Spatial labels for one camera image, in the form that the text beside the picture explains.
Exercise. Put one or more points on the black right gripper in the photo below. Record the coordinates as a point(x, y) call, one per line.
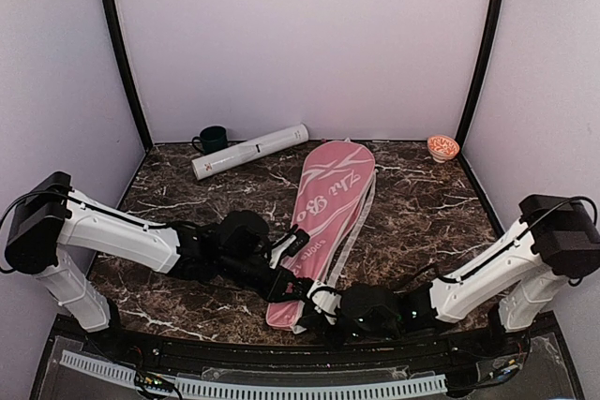
point(336, 338)

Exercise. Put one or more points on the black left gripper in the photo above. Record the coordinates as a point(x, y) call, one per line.
point(283, 278)

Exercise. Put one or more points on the pink racket bag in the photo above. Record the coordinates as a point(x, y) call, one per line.
point(334, 197)

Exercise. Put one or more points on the white shuttlecock tube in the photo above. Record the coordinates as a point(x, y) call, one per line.
point(247, 151)

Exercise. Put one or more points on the orange patterned tube lid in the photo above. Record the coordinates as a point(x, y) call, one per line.
point(442, 148)

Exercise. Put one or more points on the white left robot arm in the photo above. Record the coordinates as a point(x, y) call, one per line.
point(53, 216)

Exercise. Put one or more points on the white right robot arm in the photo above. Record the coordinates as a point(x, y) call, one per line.
point(554, 243)

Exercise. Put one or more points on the dark green mug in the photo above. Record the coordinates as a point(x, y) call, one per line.
point(210, 140)

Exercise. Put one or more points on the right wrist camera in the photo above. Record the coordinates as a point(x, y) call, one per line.
point(324, 300)

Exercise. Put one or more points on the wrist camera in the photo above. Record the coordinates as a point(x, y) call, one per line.
point(324, 300)
point(297, 240)

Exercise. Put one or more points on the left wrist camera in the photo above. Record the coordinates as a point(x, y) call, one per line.
point(297, 240)

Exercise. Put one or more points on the grey slotted cable duct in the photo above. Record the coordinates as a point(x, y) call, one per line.
point(184, 387)

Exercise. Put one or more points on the right black frame post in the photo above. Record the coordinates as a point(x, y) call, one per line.
point(480, 70)

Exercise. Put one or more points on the black frame post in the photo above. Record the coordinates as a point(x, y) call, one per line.
point(480, 70)
point(121, 58)

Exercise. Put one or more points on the left black frame post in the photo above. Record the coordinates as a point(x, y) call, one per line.
point(121, 58)

